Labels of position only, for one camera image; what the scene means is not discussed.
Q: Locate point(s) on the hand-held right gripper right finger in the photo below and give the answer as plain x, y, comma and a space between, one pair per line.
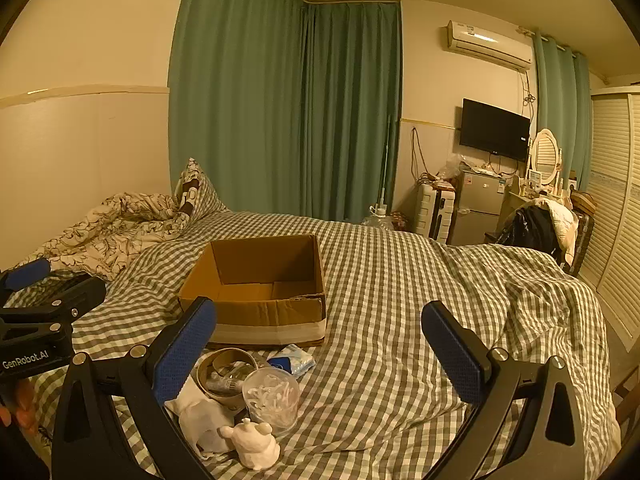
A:
452, 355

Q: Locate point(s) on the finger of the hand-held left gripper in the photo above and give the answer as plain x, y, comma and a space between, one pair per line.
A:
29, 273
70, 297

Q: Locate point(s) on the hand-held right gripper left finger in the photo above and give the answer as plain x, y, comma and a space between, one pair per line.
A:
184, 355

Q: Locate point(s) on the beige tape roll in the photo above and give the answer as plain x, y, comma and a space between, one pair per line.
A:
212, 365

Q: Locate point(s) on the white cloth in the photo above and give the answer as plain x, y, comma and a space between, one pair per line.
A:
200, 415

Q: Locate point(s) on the clear plastic bag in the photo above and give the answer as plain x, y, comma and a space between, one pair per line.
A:
272, 400

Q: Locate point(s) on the brown cardboard box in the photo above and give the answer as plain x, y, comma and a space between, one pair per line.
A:
260, 285

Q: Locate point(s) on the blue tissue packet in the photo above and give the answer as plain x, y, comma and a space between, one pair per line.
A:
295, 360

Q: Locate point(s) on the white bear figurine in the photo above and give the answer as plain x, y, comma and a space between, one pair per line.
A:
252, 445

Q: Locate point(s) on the person's left hand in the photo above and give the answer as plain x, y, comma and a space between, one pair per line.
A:
22, 405

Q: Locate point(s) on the floral duvet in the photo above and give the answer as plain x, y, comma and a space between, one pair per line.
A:
110, 230

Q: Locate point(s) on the white suitcase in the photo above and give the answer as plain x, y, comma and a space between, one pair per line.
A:
432, 210

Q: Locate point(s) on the black jacket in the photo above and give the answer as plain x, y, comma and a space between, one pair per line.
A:
532, 230

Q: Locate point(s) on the grey small fridge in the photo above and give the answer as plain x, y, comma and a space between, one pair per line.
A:
480, 205

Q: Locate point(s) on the clear water jug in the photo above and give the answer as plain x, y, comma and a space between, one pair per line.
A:
377, 220

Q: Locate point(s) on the patterned pillow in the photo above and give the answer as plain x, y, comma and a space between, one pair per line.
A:
194, 185

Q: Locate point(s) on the dressing table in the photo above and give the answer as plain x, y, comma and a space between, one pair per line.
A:
520, 195

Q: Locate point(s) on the white jacket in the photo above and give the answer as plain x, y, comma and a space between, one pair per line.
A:
562, 220

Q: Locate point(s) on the wooden chair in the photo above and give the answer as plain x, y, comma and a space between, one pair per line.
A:
585, 220

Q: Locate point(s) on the white pole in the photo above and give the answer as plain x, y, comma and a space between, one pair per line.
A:
385, 160

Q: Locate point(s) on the white oval vanity mirror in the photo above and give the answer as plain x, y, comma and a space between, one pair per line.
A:
545, 152

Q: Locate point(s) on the white louvred wardrobe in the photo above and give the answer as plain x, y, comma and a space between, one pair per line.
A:
612, 200

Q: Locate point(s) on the green window curtain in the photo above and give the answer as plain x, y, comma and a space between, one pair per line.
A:
560, 110

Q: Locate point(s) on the white air conditioner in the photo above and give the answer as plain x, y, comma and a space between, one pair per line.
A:
487, 42

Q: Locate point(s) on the black wall television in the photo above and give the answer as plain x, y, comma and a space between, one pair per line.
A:
494, 130

